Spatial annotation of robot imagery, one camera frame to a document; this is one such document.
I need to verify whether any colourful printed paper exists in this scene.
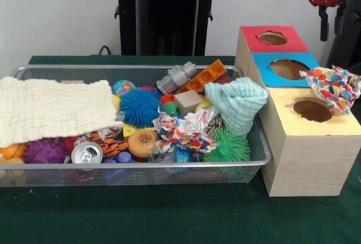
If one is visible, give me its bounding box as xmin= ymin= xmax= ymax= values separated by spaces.
xmin=152 ymin=107 xmax=219 ymax=154
xmin=299 ymin=65 xmax=361 ymax=115

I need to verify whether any light blue muslin cloth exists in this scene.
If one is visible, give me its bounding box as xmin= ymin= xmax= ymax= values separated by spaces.
xmin=204 ymin=76 xmax=268 ymax=140

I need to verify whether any wooden box with three holes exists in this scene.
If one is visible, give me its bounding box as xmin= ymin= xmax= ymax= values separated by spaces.
xmin=235 ymin=25 xmax=361 ymax=198

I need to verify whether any orange toy block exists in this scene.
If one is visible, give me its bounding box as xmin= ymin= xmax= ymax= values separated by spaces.
xmin=176 ymin=59 xmax=227 ymax=95

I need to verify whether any green spiky ball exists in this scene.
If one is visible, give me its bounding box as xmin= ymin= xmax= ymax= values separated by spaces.
xmin=201 ymin=127 xmax=251 ymax=163

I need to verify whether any plain wooden cube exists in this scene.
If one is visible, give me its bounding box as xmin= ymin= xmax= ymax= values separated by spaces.
xmin=174 ymin=90 xmax=204 ymax=115

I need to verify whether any silver grey plastic toy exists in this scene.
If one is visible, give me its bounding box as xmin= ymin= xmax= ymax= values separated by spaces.
xmin=156 ymin=61 xmax=197 ymax=95

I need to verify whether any large blue spiky ball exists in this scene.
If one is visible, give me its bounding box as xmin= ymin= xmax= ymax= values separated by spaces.
xmin=120 ymin=88 xmax=164 ymax=129

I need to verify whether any toy burger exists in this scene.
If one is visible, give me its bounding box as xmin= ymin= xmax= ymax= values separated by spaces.
xmin=126 ymin=129 xmax=159 ymax=163

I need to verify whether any silver drink can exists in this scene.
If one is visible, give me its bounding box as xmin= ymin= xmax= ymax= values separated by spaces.
xmin=71 ymin=141 xmax=104 ymax=165

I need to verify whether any cream muslin cloth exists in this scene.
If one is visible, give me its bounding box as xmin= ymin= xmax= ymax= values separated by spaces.
xmin=0 ymin=76 xmax=124 ymax=149

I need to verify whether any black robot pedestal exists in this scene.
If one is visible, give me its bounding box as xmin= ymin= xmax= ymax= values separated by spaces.
xmin=108 ymin=0 xmax=228 ymax=56

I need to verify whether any wire mesh bin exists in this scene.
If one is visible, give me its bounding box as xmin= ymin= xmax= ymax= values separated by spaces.
xmin=0 ymin=64 xmax=272 ymax=188

